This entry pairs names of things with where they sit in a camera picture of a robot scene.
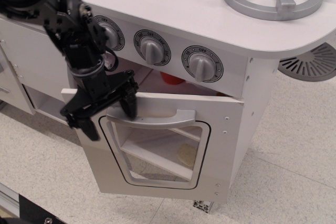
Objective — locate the white toy kitchen cabinet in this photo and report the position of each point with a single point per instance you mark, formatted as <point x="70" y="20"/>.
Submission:
<point x="249" y="48"/>

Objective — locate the grey middle stove knob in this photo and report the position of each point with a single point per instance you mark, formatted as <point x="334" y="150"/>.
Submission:
<point x="152" y="47"/>

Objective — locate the white cupboard door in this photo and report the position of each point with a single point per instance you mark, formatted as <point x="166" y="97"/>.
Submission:
<point x="40" y="67"/>

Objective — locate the grey left stove knob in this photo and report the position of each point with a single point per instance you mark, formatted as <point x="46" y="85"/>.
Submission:
<point x="115" y="36"/>

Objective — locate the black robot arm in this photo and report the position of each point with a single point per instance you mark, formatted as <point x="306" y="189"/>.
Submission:
<point x="76" y="34"/>

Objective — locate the aluminium frame rail corner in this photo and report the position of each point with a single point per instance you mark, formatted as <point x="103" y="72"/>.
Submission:
<point x="9" y="201"/>

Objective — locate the aluminium extrusion rail under oven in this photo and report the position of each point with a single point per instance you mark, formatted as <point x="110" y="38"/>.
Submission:
<point x="204" y="206"/>

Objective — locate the orange toy chicken drumstick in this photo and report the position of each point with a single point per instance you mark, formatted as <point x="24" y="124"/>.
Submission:
<point x="220" y="94"/>

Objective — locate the black mounting plate with screw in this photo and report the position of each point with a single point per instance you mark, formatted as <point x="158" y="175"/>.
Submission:
<point x="33" y="213"/>

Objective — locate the grey right stove knob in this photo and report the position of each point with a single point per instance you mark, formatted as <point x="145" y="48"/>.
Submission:
<point x="202" y="64"/>

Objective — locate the grey oven door handle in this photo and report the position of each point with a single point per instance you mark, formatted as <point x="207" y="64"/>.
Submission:
<point x="182" y="118"/>

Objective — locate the grey slotted round disc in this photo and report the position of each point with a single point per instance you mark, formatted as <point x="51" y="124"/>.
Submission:
<point x="312" y="66"/>

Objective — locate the white toy oven door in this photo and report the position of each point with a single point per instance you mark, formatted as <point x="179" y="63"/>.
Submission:
<point x="143" y="162"/>

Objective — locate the grey stove knob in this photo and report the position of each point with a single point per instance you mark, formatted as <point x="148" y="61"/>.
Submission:
<point x="152" y="47"/>
<point x="202" y="64"/>
<point x="115" y="36"/>

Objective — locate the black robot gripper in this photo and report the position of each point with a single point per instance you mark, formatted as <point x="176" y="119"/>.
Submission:
<point x="96" y="93"/>

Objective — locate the beige toy bread piece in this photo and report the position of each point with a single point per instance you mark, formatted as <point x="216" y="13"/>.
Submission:
<point x="187" y="154"/>

